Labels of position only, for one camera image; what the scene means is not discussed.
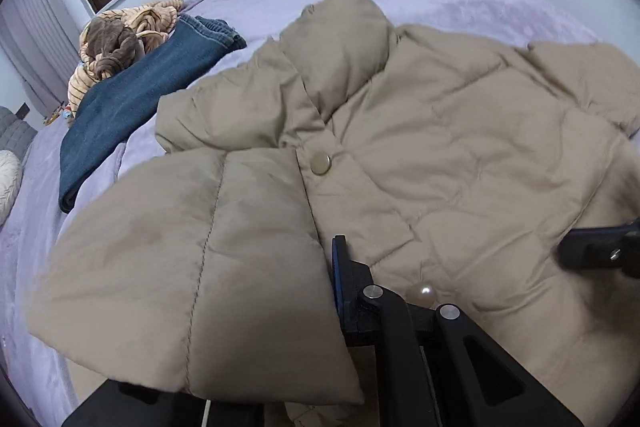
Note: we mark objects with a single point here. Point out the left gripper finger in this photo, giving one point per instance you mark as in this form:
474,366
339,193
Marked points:
435,367

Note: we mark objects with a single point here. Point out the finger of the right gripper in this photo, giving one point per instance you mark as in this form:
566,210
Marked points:
609,248

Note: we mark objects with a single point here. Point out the beige puffer jacket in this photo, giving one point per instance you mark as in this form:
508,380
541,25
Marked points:
453,165

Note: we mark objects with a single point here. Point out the lilac plush bed blanket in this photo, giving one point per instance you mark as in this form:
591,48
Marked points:
51,385

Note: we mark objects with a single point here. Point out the folded blue jeans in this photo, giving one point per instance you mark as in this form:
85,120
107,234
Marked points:
118,106

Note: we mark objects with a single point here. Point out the striped brown knit garment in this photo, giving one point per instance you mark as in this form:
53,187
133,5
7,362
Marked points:
114,40

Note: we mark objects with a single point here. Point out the round white cushion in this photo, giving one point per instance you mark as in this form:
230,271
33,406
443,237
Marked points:
10,182

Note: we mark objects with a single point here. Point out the white window curtain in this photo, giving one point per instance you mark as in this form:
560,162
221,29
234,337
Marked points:
40,38

